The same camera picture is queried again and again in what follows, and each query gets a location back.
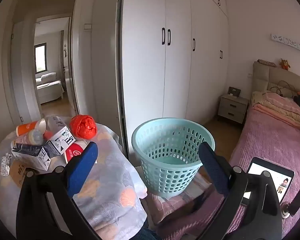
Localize light blue plastic basket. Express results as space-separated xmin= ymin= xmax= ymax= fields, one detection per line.
xmin=131 ymin=117 xmax=215 ymax=198

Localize dark blue milk carton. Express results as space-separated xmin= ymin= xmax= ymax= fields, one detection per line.
xmin=11 ymin=142 xmax=52 ymax=171

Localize black cable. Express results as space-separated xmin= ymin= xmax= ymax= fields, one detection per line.
xmin=268 ymin=80 xmax=300 ymax=97

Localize beige padded headboard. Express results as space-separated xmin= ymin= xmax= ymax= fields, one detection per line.
xmin=251 ymin=61 xmax=300 ymax=98

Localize orange plush toy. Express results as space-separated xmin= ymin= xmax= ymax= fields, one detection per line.
xmin=279 ymin=58 xmax=291 ymax=70

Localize white room door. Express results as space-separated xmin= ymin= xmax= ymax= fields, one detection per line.
xmin=10 ymin=21 xmax=42 ymax=126

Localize white wardrobe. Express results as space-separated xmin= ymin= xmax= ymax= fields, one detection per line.
xmin=117 ymin=0 xmax=230 ymax=155

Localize dark blue pants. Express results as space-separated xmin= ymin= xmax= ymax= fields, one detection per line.
xmin=134 ymin=226 xmax=163 ymax=240

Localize white sofa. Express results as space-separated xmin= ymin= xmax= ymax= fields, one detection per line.
xmin=36 ymin=72 xmax=65 ymax=105

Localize grey nightstand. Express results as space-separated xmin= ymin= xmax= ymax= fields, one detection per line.
xmin=217 ymin=94 xmax=249 ymax=125

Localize white wrapper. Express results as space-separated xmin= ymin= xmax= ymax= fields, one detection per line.
xmin=0 ymin=152 xmax=13 ymax=177

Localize black tablet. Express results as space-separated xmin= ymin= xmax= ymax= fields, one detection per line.
xmin=242 ymin=157 xmax=296 ymax=204

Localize black tripod leg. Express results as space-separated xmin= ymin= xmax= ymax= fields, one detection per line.
xmin=280 ymin=180 xmax=300 ymax=218

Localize bed with pink cover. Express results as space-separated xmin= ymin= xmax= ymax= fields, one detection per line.
xmin=226 ymin=90 xmax=300 ymax=233

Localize orange white tube bottle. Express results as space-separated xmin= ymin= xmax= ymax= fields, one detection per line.
xmin=16 ymin=119 xmax=46 ymax=137

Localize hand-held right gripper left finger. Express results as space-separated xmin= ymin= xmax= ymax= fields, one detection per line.
xmin=16 ymin=142 xmax=100 ymax=240

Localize leopard print cloth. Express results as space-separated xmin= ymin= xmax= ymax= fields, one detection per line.
xmin=257 ymin=59 xmax=277 ymax=68

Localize white wall sticker strip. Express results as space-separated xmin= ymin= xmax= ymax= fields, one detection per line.
xmin=270 ymin=33 xmax=300 ymax=55

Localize red plastic bag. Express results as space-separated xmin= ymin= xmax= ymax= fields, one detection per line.
xmin=69 ymin=114 xmax=98 ymax=139

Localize clear round-cap bottle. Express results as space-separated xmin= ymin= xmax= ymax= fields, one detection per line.
xmin=14 ymin=129 xmax=44 ymax=146

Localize dark framed window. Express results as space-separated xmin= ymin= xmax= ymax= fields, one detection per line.
xmin=34 ymin=43 xmax=47 ymax=73

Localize folded pink blankets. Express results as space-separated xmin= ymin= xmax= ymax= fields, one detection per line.
xmin=251 ymin=91 xmax=300 ymax=133

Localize white milk carton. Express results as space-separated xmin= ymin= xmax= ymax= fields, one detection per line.
xmin=47 ymin=126 xmax=76 ymax=155

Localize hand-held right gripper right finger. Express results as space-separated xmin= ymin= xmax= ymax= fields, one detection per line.
xmin=197 ymin=142 xmax=283 ymax=240

